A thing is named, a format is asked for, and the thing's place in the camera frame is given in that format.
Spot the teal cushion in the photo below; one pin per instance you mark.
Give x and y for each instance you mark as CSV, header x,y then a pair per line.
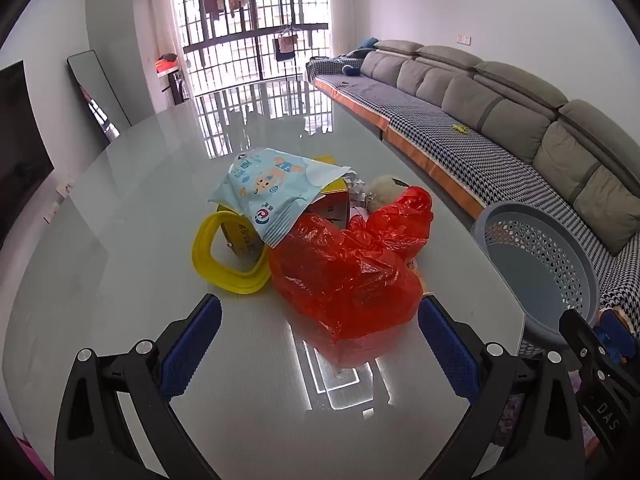
x,y
367,42

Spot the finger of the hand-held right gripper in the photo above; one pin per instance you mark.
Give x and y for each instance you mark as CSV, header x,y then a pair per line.
x,y
597,385
620,340

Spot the light blue wet wipes packet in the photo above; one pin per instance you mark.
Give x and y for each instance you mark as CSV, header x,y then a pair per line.
x,y
270,185

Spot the dark blue pillow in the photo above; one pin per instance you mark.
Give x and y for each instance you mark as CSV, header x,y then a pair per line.
x,y
351,69

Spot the grey sofa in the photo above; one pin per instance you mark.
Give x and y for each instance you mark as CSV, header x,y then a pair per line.
x,y
515,105

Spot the clothes stand with pink garment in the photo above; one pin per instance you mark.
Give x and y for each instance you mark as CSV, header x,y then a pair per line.
x,y
286,42

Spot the standing floor mirror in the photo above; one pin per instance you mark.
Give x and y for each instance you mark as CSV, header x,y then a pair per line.
x,y
100,90

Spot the blue-grey perforated plastic basket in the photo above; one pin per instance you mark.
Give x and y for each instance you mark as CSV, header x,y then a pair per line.
x,y
540,280

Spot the houndstooth sofa cover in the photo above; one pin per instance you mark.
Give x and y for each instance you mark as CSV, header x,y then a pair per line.
x,y
450,130

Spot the small table with orange item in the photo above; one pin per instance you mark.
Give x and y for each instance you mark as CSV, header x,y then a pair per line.
x,y
167,65

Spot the red plastic bag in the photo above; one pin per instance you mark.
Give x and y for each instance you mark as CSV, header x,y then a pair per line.
x,y
345,280

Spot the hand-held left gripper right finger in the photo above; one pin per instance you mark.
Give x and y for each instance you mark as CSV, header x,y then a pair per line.
x,y
447,355

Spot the barred balcony window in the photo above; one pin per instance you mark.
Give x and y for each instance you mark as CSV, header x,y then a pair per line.
x,y
240,45

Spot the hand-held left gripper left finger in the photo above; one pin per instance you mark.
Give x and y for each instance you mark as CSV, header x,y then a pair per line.
x,y
192,345

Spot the black television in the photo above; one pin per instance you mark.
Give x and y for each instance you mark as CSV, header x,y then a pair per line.
x,y
20,155

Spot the white plush pouch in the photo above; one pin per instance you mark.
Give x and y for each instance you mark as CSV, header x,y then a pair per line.
x,y
385,190

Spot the yellow cardboard box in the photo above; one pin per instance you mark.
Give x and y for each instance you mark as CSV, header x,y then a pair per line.
x,y
332,205

